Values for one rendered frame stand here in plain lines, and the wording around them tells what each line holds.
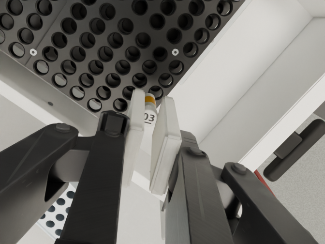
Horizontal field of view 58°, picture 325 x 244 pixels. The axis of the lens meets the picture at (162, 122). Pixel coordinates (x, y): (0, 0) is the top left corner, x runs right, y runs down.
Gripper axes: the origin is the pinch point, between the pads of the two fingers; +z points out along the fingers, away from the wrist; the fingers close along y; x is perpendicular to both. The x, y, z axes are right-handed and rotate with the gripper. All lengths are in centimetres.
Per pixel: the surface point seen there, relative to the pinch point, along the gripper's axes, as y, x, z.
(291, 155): 14.2, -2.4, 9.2
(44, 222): -9.4, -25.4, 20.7
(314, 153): 83, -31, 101
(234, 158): 8.9, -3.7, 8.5
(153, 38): -0.7, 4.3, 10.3
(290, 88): 11.9, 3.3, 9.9
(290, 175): 77, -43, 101
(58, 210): -7.7, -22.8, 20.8
